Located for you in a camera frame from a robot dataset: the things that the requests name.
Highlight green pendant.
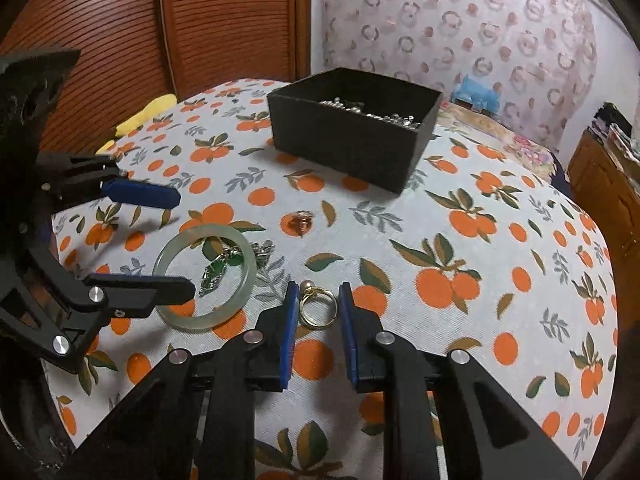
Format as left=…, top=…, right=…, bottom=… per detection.
left=197, top=247, right=241, bottom=297

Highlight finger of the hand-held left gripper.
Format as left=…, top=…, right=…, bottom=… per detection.
left=37, top=152, right=182, bottom=211
left=0, top=245, right=197, bottom=374

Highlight dark folded clothes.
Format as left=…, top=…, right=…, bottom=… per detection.
left=592, top=102, right=633, bottom=136

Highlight circle patterned wall cloth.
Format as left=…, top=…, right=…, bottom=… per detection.
left=320, top=0, right=598, bottom=111

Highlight gold pearl ring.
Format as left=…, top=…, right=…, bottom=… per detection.
left=298, top=281, right=342, bottom=327

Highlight stack of folded cloths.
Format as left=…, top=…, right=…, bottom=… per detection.
left=607, top=120, right=640, bottom=171

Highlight yellow plush toy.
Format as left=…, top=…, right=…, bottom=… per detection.
left=95, top=92, right=178, bottom=156

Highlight dark blue bed sheet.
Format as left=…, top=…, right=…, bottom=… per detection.
left=550, top=152, right=571, bottom=191

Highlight rose gold ring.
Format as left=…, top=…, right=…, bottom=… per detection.
left=285, top=210, right=316, bottom=237

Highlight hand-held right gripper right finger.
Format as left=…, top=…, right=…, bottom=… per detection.
left=339, top=282, right=583, bottom=480

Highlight orange fruit print tablecloth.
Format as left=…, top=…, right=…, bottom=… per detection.
left=40, top=77, right=618, bottom=480

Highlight pale green jade bangle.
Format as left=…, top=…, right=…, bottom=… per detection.
left=152, top=223, right=257, bottom=332

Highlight wooden louvered wardrobe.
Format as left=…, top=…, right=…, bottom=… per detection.
left=0, top=0, right=311, bottom=171

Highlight black box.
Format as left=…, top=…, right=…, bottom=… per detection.
left=267, top=67, right=442, bottom=196

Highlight blue plastic bag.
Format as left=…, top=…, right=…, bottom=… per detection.
left=452, top=75, right=501, bottom=111

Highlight wooden cabinet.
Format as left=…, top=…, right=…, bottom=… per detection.
left=567, top=130, right=640, bottom=271

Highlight white pearl necklace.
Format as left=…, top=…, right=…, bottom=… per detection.
left=320, top=96, right=423, bottom=131

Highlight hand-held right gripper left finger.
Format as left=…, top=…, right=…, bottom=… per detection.
left=65, top=281, right=301, bottom=480

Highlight silver charm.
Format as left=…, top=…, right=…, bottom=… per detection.
left=249, top=240, right=276, bottom=267

